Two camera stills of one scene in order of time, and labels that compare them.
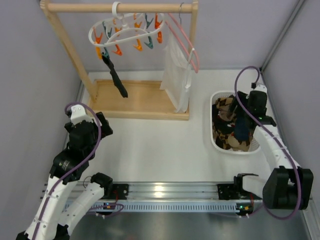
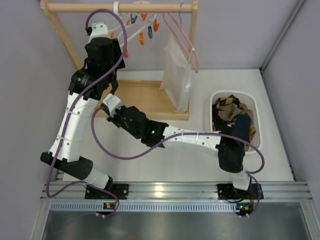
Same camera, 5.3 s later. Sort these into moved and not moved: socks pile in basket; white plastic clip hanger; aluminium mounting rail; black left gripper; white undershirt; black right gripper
Moved: black left gripper; white plastic clip hanger; black right gripper
Not moved: white undershirt; socks pile in basket; aluminium mounting rail
